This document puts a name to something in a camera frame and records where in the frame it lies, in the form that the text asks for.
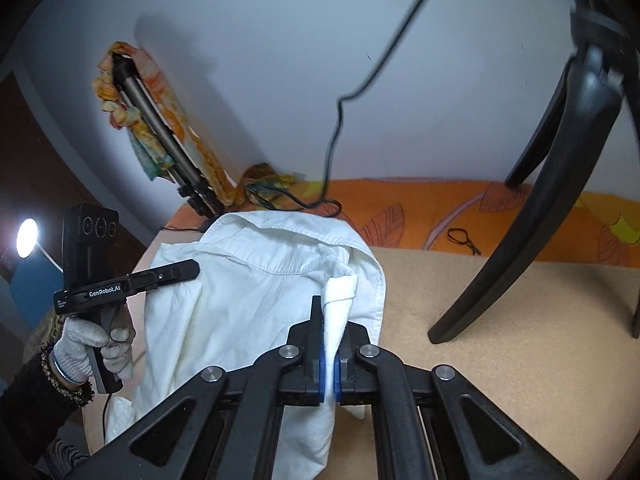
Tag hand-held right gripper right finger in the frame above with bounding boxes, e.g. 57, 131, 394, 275
333, 321, 581, 480

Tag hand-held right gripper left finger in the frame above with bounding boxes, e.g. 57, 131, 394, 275
65, 296, 329, 480

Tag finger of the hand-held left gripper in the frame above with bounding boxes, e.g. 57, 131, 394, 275
149, 259, 202, 289

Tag white shirt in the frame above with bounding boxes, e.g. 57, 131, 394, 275
105, 210, 387, 480

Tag person's left forearm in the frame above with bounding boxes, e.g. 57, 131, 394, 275
0, 345, 96, 461

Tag person's left hand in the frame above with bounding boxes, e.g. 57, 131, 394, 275
52, 315, 136, 385

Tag round white lamp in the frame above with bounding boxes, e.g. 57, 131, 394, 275
15, 217, 40, 261

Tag blue woven chair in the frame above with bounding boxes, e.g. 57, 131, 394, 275
10, 255, 63, 331

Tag black tripod with scarf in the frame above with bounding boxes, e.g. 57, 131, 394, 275
91, 41, 238, 207

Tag yellow crumpled cloth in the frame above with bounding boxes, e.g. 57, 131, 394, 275
235, 161, 311, 208

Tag grey tripod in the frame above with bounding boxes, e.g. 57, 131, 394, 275
112, 52, 226, 221

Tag orange printed bedsheet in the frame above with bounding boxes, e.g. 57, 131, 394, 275
162, 176, 640, 268

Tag striped cloth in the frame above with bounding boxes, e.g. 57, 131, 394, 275
44, 439, 92, 477

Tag black tripod stand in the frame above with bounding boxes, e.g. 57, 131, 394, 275
429, 0, 640, 345

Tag beaded bracelet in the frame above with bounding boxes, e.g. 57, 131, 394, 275
41, 345, 96, 407

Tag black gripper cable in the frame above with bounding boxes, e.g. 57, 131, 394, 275
101, 391, 112, 447

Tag black hair tie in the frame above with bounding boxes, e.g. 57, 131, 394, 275
446, 227, 482, 256

